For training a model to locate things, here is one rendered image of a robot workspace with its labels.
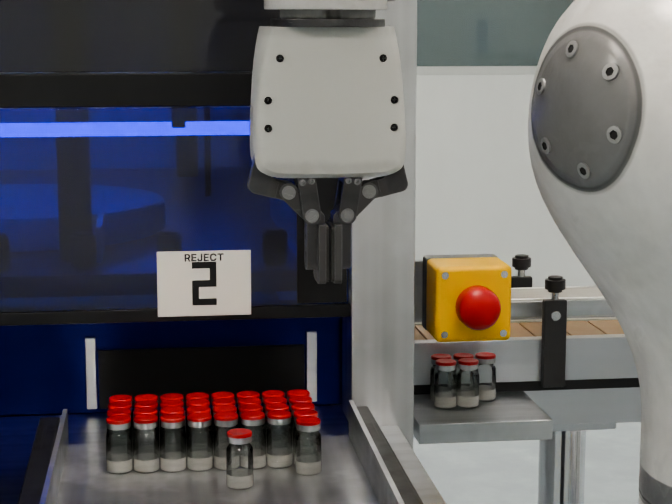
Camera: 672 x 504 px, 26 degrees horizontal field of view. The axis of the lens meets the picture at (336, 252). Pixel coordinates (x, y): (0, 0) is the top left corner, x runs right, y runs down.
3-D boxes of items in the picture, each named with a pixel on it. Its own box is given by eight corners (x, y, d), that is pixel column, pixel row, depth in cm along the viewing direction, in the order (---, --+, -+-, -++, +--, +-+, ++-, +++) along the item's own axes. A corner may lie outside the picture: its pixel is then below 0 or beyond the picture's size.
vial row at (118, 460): (107, 467, 123) (105, 414, 123) (317, 459, 126) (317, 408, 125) (106, 475, 121) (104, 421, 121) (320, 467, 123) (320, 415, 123)
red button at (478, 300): (451, 324, 136) (451, 282, 136) (493, 323, 137) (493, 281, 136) (459, 333, 133) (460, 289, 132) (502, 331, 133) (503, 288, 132)
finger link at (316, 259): (323, 179, 99) (323, 276, 100) (276, 179, 98) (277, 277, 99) (329, 184, 96) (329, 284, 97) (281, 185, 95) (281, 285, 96)
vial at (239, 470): (225, 482, 120) (225, 431, 119) (252, 481, 120) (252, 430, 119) (227, 491, 117) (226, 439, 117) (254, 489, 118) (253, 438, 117)
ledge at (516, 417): (394, 405, 151) (394, 387, 151) (516, 401, 153) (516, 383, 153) (419, 444, 138) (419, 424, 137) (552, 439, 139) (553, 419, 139)
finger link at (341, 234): (372, 178, 99) (371, 275, 100) (325, 179, 99) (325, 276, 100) (379, 184, 96) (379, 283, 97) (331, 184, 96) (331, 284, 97)
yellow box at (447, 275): (421, 327, 143) (422, 254, 141) (493, 325, 144) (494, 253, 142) (436, 344, 135) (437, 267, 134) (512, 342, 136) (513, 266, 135)
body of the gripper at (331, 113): (395, 5, 100) (393, 168, 101) (245, 4, 98) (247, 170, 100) (415, 4, 92) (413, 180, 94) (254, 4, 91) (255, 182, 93)
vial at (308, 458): (294, 468, 123) (293, 416, 122) (320, 467, 123) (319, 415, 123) (296, 476, 121) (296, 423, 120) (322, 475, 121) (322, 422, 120)
